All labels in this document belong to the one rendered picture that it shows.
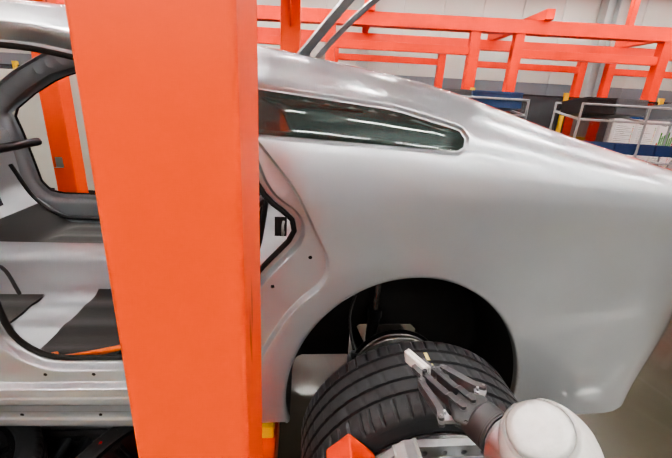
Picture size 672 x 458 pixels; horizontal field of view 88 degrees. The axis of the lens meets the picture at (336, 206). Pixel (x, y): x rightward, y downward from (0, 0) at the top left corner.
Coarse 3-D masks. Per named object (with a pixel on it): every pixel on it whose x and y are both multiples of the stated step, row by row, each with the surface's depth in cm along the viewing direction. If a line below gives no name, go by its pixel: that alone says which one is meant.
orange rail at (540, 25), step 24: (336, 24) 614; (360, 24) 603; (384, 24) 602; (408, 24) 600; (432, 24) 599; (456, 24) 598; (480, 24) 597; (504, 24) 595; (528, 24) 594; (552, 24) 593; (576, 24) 591; (600, 24) 590; (480, 48) 807; (504, 48) 805; (528, 48) 804; (552, 48) 802; (576, 48) 800; (600, 48) 798; (624, 48) 797
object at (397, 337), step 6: (384, 336) 126; (390, 336) 126; (396, 336) 126; (402, 336) 126; (408, 336) 127; (414, 336) 127; (372, 342) 126; (378, 342) 124; (384, 342) 124; (390, 342) 124; (396, 342) 125; (366, 348) 127; (372, 348) 125; (360, 354) 127
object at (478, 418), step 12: (480, 396) 66; (456, 408) 65; (468, 408) 64; (480, 408) 61; (492, 408) 61; (456, 420) 63; (468, 420) 62; (480, 420) 60; (492, 420) 59; (468, 432) 61; (480, 432) 59; (480, 444) 59
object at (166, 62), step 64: (64, 0) 33; (128, 0) 33; (192, 0) 33; (256, 0) 47; (128, 64) 34; (192, 64) 35; (256, 64) 48; (128, 128) 36; (192, 128) 37; (256, 128) 50; (128, 192) 38; (192, 192) 39; (256, 192) 52; (128, 256) 41; (192, 256) 41; (256, 256) 54; (128, 320) 43; (192, 320) 44; (256, 320) 56; (128, 384) 46; (192, 384) 47; (256, 384) 59; (192, 448) 51; (256, 448) 62
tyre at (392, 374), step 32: (384, 352) 95; (416, 352) 94; (448, 352) 95; (352, 384) 91; (384, 384) 86; (416, 384) 83; (320, 416) 91; (352, 416) 83; (384, 416) 78; (416, 416) 77; (320, 448) 83
